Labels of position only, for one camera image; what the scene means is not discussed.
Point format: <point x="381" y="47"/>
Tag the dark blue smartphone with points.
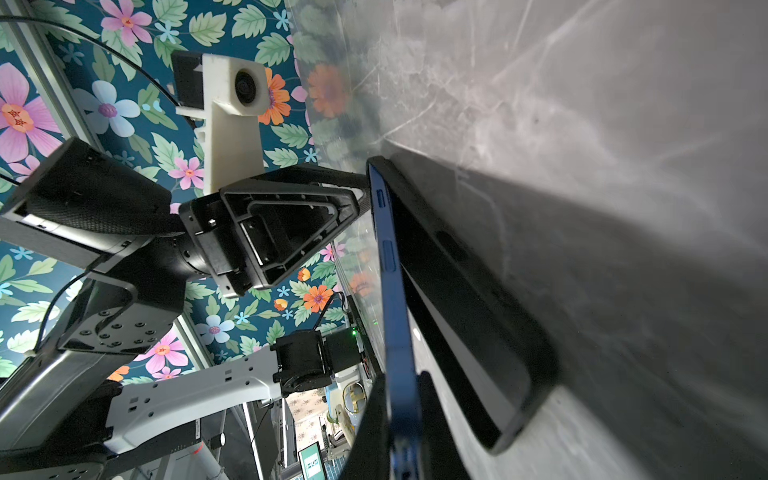
<point x="405" y="422"/>

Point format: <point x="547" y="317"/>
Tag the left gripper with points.
<point x="270" y="229"/>

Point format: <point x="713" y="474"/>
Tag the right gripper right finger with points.
<point x="440" y="458"/>

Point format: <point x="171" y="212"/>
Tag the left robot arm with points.
<point x="62" y="417"/>

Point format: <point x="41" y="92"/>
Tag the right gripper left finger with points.
<point x="369" y="458"/>

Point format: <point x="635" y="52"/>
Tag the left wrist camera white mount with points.
<point x="227" y="95"/>

